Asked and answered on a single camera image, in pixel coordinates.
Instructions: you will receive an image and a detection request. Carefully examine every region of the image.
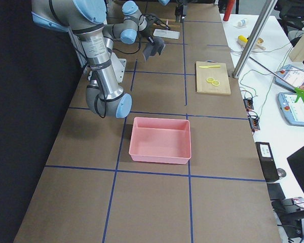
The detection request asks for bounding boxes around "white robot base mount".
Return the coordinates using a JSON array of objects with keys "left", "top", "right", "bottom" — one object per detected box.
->
[{"left": 87, "top": 52, "right": 128, "bottom": 84}]

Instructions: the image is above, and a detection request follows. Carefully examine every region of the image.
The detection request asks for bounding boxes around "yellow plastic knife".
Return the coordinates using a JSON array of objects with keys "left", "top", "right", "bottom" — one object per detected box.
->
[{"left": 199, "top": 65, "right": 221, "bottom": 69}]

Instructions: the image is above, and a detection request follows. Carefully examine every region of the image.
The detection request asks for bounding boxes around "teach pendant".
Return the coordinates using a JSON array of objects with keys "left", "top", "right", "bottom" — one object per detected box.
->
[
  {"left": 275, "top": 64, "right": 304, "bottom": 91},
  {"left": 277, "top": 92, "right": 304, "bottom": 127}
]

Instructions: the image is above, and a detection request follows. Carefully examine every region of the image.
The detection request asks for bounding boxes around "lemon slice lower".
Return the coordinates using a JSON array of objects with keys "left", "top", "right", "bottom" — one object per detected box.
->
[{"left": 212, "top": 80, "right": 220, "bottom": 86}]

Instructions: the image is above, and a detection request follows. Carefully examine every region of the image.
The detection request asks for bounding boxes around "aluminium frame post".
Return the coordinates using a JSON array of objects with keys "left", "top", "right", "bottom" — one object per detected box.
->
[{"left": 232, "top": 0, "right": 277, "bottom": 79}]

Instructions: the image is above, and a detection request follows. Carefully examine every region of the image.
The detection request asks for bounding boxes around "teach pendant far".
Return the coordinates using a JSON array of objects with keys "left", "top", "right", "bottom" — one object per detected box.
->
[{"left": 275, "top": 64, "right": 304, "bottom": 91}]

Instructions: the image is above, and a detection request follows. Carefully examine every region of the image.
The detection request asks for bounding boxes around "lemon slice upper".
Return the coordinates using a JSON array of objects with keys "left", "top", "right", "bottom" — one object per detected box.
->
[{"left": 206, "top": 77, "right": 214, "bottom": 83}]

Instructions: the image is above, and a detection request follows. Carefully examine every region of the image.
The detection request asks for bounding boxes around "pink plastic bin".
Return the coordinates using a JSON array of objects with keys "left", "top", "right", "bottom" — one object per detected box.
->
[{"left": 129, "top": 117, "right": 192, "bottom": 165}]

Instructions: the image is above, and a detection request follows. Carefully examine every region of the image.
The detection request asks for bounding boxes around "lemon slice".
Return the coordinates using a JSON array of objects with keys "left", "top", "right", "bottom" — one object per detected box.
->
[
  {"left": 212, "top": 80, "right": 220, "bottom": 86},
  {"left": 206, "top": 77, "right": 214, "bottom": 83}
]

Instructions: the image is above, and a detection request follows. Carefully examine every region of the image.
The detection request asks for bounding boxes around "white rack tray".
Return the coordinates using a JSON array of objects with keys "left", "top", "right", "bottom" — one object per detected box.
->
[{"left": 153, "top": 29, "right": 180, "bottom": 39}]

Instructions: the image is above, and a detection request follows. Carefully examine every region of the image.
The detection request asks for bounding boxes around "black box device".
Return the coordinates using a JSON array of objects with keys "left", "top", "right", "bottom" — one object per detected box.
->
[{"left": 255, "top": 142, "right": 279, "bottom": 183}]

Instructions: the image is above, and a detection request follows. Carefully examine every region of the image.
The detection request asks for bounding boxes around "teach pendant near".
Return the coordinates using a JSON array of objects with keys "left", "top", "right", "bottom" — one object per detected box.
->
[{"left": 277, "top": 92, "right": 304, "bottom": 127}]

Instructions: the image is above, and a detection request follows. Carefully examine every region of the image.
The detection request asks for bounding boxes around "green grabber tool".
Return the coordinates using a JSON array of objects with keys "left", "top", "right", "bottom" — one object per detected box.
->
[{"left": 249, "top": 56, "right": 304, "bottom": 103}]

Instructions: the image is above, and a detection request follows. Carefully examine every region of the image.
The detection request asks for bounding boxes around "wooden dustpan with corn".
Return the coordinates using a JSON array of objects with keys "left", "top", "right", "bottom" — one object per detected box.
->
[{"left": 237, "top": 35, "right": 266, "bottom": 51}]

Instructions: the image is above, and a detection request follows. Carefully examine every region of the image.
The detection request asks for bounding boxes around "grey microfibre cloth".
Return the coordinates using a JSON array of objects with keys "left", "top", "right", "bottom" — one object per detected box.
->
[{"left": 143, "top": 36, "right": 166, "bottom": 62}]

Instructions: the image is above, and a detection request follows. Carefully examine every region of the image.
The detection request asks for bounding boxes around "red bottle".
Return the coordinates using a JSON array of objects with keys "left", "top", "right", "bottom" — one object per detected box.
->
[{"left": 223, "top": 0, "right": 236, "bottom": 22}]

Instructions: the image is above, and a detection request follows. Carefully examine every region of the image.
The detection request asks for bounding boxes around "bamboo cutting board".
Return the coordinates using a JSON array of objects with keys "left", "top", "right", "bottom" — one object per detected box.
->
[{"left": 196, "top": 61, "right": 231, "bottom": 95}]

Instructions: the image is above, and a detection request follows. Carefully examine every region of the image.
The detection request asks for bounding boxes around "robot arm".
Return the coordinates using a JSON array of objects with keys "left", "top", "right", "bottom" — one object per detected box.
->
[
  {"left": 31, "top": 1, "right": 132, "bottom": 118},
  {"left": 103, "top": 1, "right": 165, "bottom": 57}
]

